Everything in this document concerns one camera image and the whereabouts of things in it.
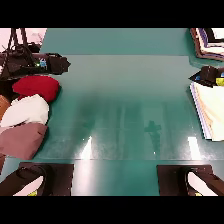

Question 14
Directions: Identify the white folded garment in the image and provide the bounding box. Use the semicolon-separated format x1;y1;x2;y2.
195;28;224;56

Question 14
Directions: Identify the red garment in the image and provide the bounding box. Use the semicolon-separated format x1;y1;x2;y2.
12;75;61;103

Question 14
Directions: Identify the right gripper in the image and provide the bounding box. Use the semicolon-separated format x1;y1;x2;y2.
188;65;220;88

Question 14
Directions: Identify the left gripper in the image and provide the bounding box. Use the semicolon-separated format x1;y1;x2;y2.
45;52;72;76

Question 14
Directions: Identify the black cable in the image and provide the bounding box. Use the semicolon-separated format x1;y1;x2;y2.
5;28;32;56

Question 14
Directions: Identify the dark brown folded garment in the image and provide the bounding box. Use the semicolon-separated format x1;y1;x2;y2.
189;28;224;62

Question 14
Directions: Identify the mauve garment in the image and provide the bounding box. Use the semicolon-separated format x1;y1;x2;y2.
0;122;49;161

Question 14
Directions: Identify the pale lilac garment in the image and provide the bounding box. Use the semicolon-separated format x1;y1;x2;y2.
189;82;214;141

